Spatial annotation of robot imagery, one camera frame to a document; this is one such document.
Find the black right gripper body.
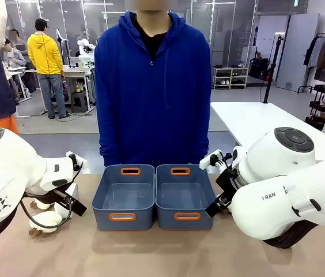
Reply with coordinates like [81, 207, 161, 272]
[215, 166, 240, 203]

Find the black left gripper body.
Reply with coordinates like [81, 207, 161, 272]
[52, 186, 74, 207]

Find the blue basket with orange handles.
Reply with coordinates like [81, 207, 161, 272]
[92, 164, 156, 231]
[154, 163, 217, 231]

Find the person's right forearm blue sleeve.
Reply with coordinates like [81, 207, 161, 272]
[98, 115, 120, 167]

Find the person's left forearm blue sleeve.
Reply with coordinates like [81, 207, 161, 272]
[189, 115, 211, 166]

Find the white side table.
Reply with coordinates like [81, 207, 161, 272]
[210, 101, 325, 162]

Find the grey plastic stool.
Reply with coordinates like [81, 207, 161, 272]
[70, 91, 90, 114]

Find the wooden shoe rack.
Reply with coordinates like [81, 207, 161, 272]
[212, 66, 250, 90]

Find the person in blue hoodie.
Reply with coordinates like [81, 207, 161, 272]
[94, 10, 213, 169]

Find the black bags pile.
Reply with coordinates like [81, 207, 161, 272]
[248, 57, 270, 81]

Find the black trolley cart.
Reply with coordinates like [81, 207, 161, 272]
[304, 84, 325, 131]

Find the black tripod pole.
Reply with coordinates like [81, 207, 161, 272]
[263, 33, 285, 104]

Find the white background desk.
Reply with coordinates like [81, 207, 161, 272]
[25, 66, 95, 115]

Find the man in yellow hoodie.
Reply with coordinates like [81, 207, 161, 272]
[27, 17, 71, 120]

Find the seated person in grey top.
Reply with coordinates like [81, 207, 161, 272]
[2, 28, 28, 100]

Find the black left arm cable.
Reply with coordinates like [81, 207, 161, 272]
[20, 198, 74, 229]

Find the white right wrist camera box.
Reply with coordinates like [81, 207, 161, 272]
[199, 148, 224, 170]

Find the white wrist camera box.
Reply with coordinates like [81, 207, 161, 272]
[65, 151, 89, 172]
[199, 148, 224, 170]

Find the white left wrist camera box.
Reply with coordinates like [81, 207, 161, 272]
[65, 151, 89, 172]

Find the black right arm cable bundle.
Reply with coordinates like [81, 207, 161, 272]
[262, 209, 325, 249]

